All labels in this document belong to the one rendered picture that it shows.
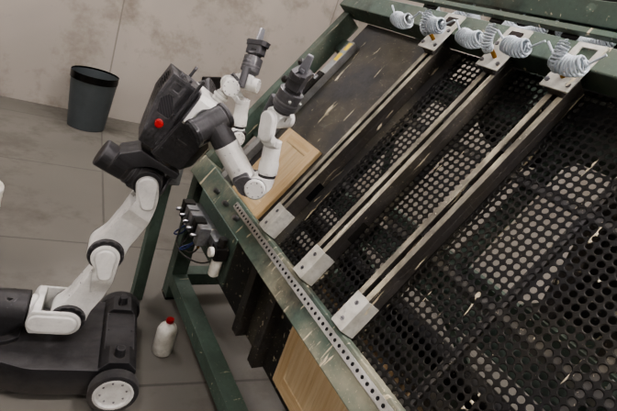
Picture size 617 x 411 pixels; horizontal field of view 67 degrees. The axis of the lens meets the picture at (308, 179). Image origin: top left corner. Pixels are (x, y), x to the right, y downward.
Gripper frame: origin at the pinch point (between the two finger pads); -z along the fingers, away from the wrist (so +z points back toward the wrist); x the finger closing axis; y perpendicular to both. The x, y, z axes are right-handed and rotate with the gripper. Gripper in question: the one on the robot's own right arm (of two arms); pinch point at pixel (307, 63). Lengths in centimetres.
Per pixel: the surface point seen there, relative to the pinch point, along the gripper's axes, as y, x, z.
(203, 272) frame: -7, 55, 161
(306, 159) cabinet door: 13, 36, 49
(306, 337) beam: 49, -37, 65
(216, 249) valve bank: 3, 0, 90
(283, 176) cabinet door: 8, 33, 61
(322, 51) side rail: -16, 104, 23
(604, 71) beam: 78, 11, -44
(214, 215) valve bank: -10, 23, 94
